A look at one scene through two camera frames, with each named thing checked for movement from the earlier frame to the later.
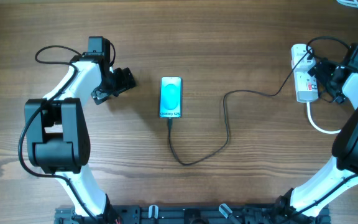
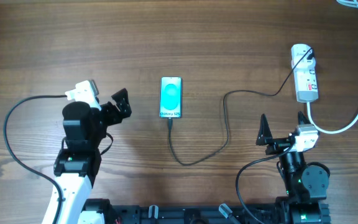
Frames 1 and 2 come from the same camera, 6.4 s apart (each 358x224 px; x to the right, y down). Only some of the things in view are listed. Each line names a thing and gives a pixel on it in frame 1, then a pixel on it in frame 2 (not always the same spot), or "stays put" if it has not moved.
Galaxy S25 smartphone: [170, 99] stays put
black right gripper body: [324, 76] -> [278, 145]
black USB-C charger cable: [169, 120] stays put
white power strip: [302, 60] stays put
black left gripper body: [114, 85] -> [108, 115]
